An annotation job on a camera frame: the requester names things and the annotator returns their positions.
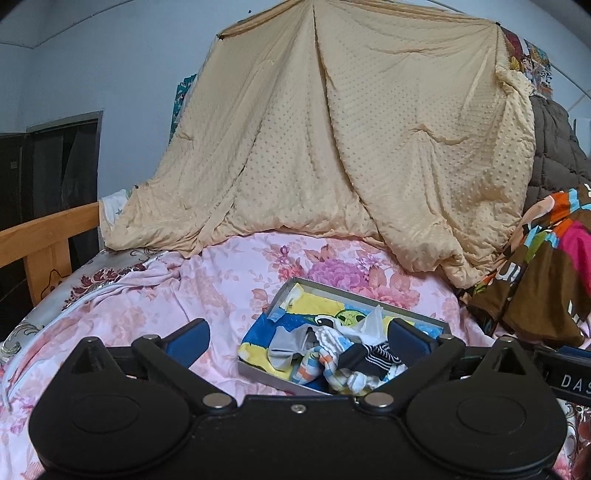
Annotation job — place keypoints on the dark cabinet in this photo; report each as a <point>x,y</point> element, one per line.
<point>44,171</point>

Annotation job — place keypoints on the brown colourful cartoon blanket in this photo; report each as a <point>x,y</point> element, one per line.
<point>539,290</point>

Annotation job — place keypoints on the white tissue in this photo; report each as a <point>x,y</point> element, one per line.
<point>371,330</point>

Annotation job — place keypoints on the white quilted baby cloth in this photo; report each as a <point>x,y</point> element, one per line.
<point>356,383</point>

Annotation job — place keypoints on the beige dotted quilt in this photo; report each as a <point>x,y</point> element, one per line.
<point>401,125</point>

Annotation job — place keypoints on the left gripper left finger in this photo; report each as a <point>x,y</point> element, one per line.
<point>188,343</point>

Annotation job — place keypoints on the dark brown quilted blanket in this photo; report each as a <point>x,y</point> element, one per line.
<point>559,162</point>

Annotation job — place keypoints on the pink floral bedsheet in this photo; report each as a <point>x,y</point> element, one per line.
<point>228,285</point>

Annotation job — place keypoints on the grey metal tray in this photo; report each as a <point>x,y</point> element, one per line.
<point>258,371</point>

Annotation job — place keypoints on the black white striped sock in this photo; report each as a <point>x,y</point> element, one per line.
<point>372,360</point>

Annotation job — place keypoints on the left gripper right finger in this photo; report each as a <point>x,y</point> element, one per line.
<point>408,343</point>

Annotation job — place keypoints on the striped colourful cloth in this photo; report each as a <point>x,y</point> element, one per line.
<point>319,362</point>

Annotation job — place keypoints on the yellow blue cartoon drawing paper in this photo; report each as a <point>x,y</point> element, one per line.
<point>304,313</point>

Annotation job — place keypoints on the wooden bed frame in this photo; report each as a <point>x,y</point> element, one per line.
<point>43,245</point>

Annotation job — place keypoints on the grey face mask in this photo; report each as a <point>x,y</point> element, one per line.
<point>287,346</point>

